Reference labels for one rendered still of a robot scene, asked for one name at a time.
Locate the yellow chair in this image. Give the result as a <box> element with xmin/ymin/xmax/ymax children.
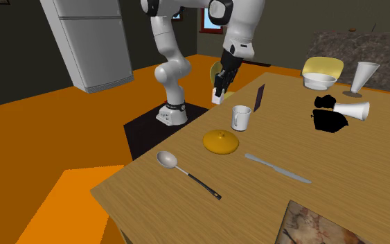
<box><xmin>209</xmin><ymin>61</ymin><xmax>237</xmax><ymax>101</ymax></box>
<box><xmin>301</xmin><ymin>56</ymin><xmax>345</xmax><ymax>81</ymax></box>

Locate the small white box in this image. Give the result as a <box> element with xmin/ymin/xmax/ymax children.
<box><xmin>211</xmin><ymin>88</ymin><xmax>226</xmax><ymax>105</ymax></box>

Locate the dark purple flat card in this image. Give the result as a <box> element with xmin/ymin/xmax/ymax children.
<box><xmin>253</xmin><ymin>83</ymin><xmax>267</xmax><ymax>114</ymax></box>

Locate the red framed window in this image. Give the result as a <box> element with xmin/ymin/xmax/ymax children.
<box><xmin>199</xmin><ymin>6</ymin><xmax>224</xmax><ymax>34</ymax></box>

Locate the white mug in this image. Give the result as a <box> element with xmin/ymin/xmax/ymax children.
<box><xmin>230</xmin><ymin>104</ymin><xmax>253</xmax><ymax>132</ymax></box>

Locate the yellow round lid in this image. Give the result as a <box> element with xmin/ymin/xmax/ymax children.
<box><xmin>202</xmin><ymin>129</ymin><xmax>240</xmax><ymax>155</ymax></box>

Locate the white bowl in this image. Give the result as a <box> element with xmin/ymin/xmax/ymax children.
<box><xmin>302</xmin><ymin>72</ymin><xmax>337</xmax><ymax>92</ymax></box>

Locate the small black lump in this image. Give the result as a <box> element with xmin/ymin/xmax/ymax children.
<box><xmin>313</xmin><ymin>94</ymin><xmax>337</xmax><ymax>110</ymax></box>

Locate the dark robot stand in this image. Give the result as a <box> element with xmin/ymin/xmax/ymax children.
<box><xmin>123</xmin><ymin>101</ymin><xmax>211</xmax><ymax>162</ymax></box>

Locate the silver table knife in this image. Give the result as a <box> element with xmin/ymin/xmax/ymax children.
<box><xmin>244</xmin><ymin>152</ymin><xmax>313</xmax><ymax>185</ymax></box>

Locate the large black lump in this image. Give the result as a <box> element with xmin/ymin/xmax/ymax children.
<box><xmin>310</xmin><ymin>108</ymin><xmax>350</xmax><ymax>134</ymax></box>

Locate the white cone vase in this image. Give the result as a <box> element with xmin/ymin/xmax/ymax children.
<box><xmin>333</xmin><ymin>101</ymin><xmax>371</xmax><ymax>122</ymax></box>
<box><xmin>342</xmin><ymin>61</ymin><xmax>381</xmax><ymax>99</ymax></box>

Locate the grey refrigerator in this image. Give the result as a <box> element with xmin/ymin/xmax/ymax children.
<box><xmin>39</xmin><ymin>0</ymin><xmax>136</xmax><ymax>94</ymax></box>

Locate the wooden table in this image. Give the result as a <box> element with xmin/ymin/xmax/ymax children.
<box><xmin>89</xmin><ymin>71</ymin><xmax>390</xmax><ymax>244</ymax></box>

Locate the beige patterned book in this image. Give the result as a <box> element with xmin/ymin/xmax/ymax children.
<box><xmin>274</xmin><ymin>199</ymin><xmax>375</xmax><ymax>244</ymax></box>

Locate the silver spoon black handle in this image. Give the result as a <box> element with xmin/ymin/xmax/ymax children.
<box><xmin>156</xmin><ymin>150</ymin><xmax>223</xmax><ymax>201</ymax></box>

